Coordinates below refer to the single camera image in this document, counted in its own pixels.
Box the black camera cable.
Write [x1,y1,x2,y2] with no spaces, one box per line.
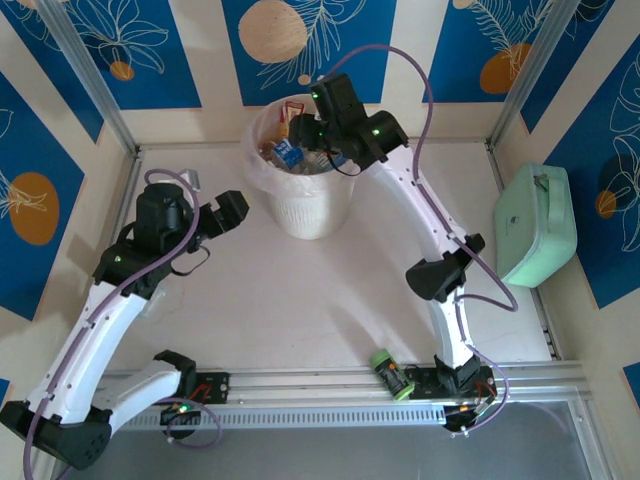
[169,247,211,276]
[324,149,362,177]

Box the white plastic bin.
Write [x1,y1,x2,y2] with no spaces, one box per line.
[242,92,371,240]

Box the black right camera cable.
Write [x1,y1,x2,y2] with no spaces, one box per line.
[324,149,362,177]

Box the clear plastic packet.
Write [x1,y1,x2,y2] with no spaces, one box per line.
[141,287,169,320]

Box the black left camera cable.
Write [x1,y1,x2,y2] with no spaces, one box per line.
[169,247,211,276]

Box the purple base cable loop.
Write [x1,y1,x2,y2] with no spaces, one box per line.
[165,397,223,449]

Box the translucent plastic bin liner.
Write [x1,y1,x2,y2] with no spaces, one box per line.
[242,107,281,196]

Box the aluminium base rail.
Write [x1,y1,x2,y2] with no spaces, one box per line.
[104,360,586,407]

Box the aluminium frame post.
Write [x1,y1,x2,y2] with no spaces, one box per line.
[485,0,587,151]
[35,0,142,157]

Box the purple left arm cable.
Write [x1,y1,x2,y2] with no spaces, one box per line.
[22,168,202,476]

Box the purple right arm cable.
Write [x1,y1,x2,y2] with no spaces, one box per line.
[319,44,519,436]

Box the small controller board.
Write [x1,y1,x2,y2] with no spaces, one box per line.
[443,399,494,432]
[159,398,202,427]

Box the mint green zip case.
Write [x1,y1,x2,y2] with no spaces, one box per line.
[492,161,579,290]

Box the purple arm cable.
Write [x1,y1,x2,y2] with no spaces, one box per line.
[319,44,519,436]
[22,168,202,476]

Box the lime green black canister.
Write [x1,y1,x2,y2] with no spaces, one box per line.
[368,348,414,403]

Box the slotted grey cable tray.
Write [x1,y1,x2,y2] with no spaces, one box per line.
[117,403,447,431]

